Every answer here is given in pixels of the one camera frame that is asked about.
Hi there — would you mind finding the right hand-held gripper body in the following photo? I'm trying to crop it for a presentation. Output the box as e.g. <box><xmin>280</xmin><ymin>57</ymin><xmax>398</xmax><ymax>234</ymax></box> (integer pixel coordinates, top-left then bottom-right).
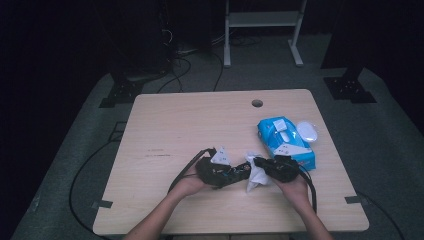
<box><xmin>263</xmin><ymin>142</ymin><xmax>313</xmax><ymax>184</ymax></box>

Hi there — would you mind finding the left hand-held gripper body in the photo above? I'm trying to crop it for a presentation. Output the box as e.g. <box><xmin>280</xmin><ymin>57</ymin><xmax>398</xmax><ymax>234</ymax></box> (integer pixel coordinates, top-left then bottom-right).
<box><xmin>195</xmin><ymin>145</ymin><xmax>235</xmax><ymax>188</ymax></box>

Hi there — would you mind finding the white wet wipe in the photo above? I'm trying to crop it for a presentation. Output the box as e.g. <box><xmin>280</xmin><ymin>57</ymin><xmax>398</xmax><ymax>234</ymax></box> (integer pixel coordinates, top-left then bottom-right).
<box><xmin>244</xmin><ymin>152</ymin><xmax>273</xmax><ymax>194</ymax></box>

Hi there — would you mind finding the blue wet wipe pack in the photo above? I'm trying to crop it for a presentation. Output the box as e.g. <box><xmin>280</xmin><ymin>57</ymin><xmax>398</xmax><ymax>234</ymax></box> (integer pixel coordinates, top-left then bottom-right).
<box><xmin>256</xmin><ymin>115</ymin><xmax>320</xmax><ymax>172</ymax></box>

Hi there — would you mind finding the person's left hand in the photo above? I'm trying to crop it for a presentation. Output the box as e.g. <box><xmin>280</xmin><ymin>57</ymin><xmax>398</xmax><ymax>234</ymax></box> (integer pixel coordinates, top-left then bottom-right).
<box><xmin>172</xmin><ymin>164</ymin><xmax>213</xmax><ymax>202</ymax></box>

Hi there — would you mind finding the person's right hand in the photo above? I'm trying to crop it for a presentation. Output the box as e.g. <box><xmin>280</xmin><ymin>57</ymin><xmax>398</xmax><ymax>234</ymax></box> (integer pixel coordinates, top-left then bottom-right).
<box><xmin>271</xmin><ymin>174</ymin><xmax>312</xmax><ymax>210</ymax></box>

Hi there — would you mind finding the black tape strip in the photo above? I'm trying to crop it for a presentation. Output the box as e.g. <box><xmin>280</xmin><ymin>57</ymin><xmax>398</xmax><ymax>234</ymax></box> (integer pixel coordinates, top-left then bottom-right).
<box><xmin>344</xmin><ymin>195</ymin><xmax>370</xmax><ymax>205</ymax></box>
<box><xmin>91</xmin><ymin>199</ymin><xmax>114</xmax><ymax>210</ymax></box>

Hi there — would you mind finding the black stand base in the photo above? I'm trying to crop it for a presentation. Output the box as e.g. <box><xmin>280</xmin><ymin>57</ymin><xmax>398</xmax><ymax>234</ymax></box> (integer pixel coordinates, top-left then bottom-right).
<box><xmin>322</xmin><ymin>66</ymin><xmax>378</xmax><ymax>105</ymax></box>
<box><xmin>98</xmin><ymin>79</ymin><xmax>145</xmax><ymax>109</ymax></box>

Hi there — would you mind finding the white metal stand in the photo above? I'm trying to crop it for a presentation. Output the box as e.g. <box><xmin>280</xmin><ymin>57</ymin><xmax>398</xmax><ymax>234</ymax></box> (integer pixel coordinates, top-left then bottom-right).
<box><xmin>223</xmin><ymin>0</ymin><xmax>309</xmax><ymax>69</ymax></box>

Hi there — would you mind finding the left hand-held gripper cable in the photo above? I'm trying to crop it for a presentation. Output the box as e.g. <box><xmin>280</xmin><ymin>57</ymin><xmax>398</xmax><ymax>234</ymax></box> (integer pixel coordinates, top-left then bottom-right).
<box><xmin>166</xmin><ymin>147</ymin><xmax>217</xmax><ymax>195</ymax></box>

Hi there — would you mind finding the hand-held gripper cable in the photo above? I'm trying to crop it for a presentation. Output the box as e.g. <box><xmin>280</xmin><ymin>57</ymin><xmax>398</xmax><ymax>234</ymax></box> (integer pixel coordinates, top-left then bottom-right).
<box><xmin>166</xmin><ymin>147</ymin><xmax>217</xmax><ymax>195</ymax></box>
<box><xmin>297</xmin><ymin>167</ymin><xmax>318</xmax><ymax>215</ymax></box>

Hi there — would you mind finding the right hand-held gripper cable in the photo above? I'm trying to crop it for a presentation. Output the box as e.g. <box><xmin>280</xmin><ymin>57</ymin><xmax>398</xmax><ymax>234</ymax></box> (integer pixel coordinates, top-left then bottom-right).
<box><xmin>297</xmin><ymin>167</ymin><xmax>318</xmax><ymax>215</ymax></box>

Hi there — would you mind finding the black floor cable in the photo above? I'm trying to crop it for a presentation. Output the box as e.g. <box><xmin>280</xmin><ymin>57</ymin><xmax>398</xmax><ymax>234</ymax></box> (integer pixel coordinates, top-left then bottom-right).
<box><xmin>156</xmin><ymin>54</ymin><xmax>193</xmax><ymax>95</ymax></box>
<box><xmin>68</xmin><ymin>121</ymin><xmax>128</xmax><ymax>240</ymax></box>
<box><xmin>355</xmin><ymin>191</ymin><xmax>406</xmax><ymax>240</ymax></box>
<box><xmin>212</xmin><ymin>51</ymin><xmax>225</xmax><ymax>92</ymax></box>

